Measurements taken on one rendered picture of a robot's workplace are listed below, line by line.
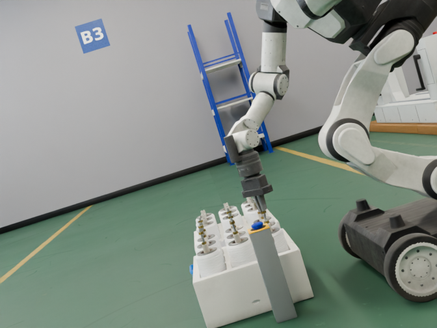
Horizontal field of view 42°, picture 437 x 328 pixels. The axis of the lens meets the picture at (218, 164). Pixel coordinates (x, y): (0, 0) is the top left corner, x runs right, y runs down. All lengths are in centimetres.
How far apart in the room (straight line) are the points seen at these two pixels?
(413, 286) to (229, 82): 679
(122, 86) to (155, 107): 56
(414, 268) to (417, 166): 37
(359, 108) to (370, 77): 11
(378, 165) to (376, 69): 31
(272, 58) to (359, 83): 37
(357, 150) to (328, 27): 41
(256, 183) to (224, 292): 39
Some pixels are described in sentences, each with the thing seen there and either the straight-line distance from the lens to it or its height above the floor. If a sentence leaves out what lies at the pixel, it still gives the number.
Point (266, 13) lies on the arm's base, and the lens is 211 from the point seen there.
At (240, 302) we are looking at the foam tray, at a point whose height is 6.
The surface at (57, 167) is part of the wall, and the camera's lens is 857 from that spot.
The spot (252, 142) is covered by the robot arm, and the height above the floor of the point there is 58.
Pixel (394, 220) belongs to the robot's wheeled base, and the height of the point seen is 24.
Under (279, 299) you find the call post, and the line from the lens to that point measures 192.
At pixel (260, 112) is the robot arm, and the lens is 207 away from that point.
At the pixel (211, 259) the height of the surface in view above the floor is 23.
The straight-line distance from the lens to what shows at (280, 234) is 205.
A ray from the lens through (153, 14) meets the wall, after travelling 848.
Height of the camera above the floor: 71
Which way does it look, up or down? 5 degrees down
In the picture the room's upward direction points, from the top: 17 degrees counter-clockwise
